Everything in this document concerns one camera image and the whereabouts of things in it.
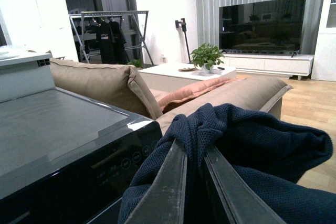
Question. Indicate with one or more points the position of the beige fabric sofa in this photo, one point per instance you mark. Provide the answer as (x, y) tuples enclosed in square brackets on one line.
[(123, 87)]

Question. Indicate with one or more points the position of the large flat screen television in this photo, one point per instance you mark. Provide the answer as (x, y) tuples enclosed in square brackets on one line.
[(266, 27)]

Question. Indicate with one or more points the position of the metal clothes drying rack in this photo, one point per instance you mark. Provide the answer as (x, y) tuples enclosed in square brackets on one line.
[(133, 25)]

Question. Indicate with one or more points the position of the small beige plate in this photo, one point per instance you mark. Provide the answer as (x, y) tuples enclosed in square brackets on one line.
[(186, 69)]

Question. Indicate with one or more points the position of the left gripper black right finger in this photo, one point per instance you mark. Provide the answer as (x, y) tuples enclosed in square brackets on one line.
[(232, 200)]

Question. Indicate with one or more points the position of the dark navy knit garment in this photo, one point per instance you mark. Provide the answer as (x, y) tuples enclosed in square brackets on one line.
[(269, 155)]

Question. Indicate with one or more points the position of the green potted plant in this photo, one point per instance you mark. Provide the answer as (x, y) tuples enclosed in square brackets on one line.
[(206, 56)]

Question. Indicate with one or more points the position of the white tv stand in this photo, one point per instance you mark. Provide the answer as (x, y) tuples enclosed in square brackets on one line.
[(276, 65)]

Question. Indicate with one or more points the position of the black cordless vacuum cleaner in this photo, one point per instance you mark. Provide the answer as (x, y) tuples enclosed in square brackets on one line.
[(182, 25)]

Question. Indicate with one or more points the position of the grey front-load washing machine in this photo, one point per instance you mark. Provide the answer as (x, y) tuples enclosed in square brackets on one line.
[(69, 159)]

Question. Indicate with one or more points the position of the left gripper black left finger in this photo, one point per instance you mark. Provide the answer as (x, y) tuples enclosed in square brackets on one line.
[(164, 202)]

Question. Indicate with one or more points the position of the white counter ledge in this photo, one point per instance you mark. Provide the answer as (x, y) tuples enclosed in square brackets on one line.
[(24, 72)]

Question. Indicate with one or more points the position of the white coffee table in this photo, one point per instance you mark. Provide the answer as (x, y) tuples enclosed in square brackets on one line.
[(166, 77)]

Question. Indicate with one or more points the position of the orange throw pillow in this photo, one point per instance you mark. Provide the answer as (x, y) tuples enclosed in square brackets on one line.
[(190, 92)]

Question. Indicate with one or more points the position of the black hanging t-shirt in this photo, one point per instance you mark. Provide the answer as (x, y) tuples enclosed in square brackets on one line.
[(104, 39)]

